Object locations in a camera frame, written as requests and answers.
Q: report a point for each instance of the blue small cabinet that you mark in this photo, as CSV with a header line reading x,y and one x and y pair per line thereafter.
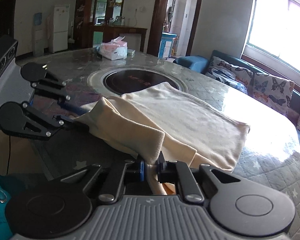
x,y
166,44

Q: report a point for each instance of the blue corner sofa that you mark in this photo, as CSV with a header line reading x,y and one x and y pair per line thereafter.
x,y
271,132

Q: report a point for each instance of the dark wooden door frame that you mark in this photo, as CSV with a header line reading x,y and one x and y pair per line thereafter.
x,y
176,17

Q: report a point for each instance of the dark wooden display cabinet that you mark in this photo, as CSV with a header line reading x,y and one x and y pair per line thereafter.
x,y
90,13

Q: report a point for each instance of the window with frame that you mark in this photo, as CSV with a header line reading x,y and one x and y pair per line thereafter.
x,y
274,35

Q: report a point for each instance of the pink tissue box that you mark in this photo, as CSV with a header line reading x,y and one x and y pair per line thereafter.
x,y
116,49

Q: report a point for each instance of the cream knit garment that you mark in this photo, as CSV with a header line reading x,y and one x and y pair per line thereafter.
x,y
164,119

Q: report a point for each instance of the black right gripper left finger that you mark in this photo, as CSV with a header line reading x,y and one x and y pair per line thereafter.
x,y
134,169

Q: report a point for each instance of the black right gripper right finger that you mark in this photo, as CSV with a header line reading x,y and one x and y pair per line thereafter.
x,y
167,171

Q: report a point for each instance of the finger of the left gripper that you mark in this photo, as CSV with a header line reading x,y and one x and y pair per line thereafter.
x,y
44,82
24,121

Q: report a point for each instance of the water dispenser with bottle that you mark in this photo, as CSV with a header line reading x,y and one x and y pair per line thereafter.
x,y
37,35

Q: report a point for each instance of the round black induction cooktop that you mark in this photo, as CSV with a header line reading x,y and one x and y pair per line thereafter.
x,y
118,81

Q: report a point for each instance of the white refrigerator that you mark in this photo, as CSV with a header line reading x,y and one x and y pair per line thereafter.
x,y
57,32

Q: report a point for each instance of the small butterfly print cushion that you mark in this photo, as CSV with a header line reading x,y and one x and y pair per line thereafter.
x,y
234,76

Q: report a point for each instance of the large butterfly print cushion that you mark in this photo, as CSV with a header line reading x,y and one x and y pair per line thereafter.
x,y
273,91

